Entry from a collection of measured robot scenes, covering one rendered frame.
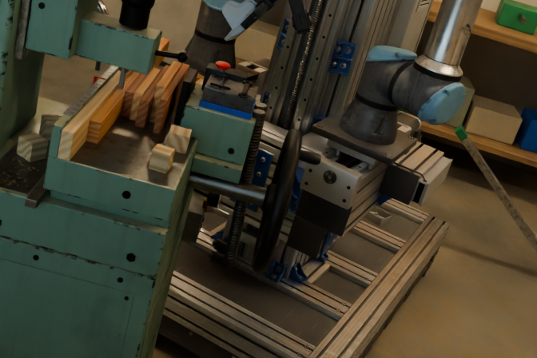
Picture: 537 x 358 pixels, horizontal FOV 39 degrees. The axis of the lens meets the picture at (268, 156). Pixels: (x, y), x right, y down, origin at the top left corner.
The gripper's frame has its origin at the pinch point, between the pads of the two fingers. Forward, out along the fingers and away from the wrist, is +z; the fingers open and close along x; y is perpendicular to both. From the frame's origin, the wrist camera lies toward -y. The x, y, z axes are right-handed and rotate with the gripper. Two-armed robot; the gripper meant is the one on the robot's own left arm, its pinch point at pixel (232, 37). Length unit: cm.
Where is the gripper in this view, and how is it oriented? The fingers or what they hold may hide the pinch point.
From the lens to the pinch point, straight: 147.0
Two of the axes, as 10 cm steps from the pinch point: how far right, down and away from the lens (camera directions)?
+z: -7.0, 6.4, 3.2
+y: -7.1, -6.7, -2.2
